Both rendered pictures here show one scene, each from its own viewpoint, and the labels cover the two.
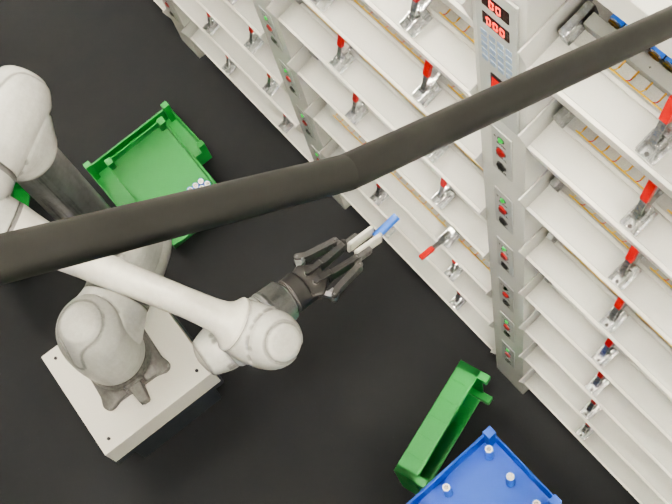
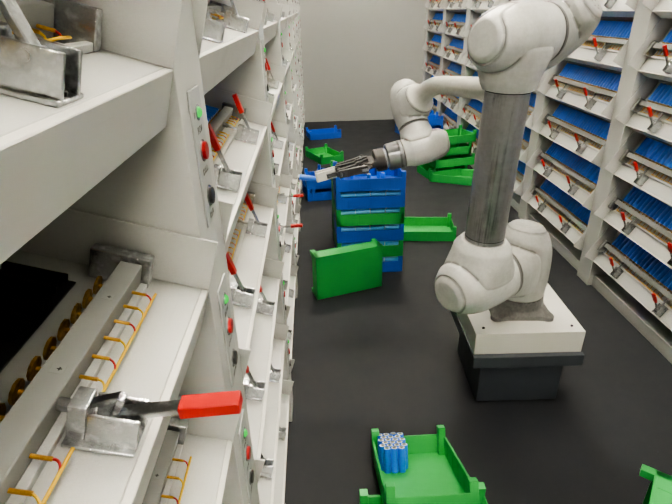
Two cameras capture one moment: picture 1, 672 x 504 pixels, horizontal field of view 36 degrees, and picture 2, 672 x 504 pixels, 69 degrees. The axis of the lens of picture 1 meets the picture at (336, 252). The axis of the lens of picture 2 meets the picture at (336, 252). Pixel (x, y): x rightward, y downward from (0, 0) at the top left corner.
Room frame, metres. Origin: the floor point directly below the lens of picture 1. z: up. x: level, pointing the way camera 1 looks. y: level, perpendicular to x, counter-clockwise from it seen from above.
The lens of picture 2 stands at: (2.38, 0.42, 1.11)
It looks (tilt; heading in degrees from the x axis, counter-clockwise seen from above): 26 degrees down; 197
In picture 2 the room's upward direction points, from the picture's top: 1 degrees counter-clockwise
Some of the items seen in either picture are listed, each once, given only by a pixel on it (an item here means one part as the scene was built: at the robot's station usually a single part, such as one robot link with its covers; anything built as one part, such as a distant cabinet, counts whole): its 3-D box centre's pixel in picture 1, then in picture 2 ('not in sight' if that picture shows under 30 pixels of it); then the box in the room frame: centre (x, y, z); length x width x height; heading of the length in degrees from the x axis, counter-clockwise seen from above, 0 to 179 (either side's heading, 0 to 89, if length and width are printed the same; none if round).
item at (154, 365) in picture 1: (122, 364); (513, 293); (0.98, 0.57, 0.30); 0.22 x 0.18 x 0.06; 14
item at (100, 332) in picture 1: (98, 334); (520, 258); (1.01, 0.56, 0.44); 0.18 x 0.16 x 0.22; 142
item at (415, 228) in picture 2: not in sight; (425, 226); (-0.08, 0.18, 0.04); 0.30 x 0.20 x 0.08; 102
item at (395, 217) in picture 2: not in sight; (367, 208); (0.33, -0.04, 0.28); 0.30 x 0.20 x 0.08; 110
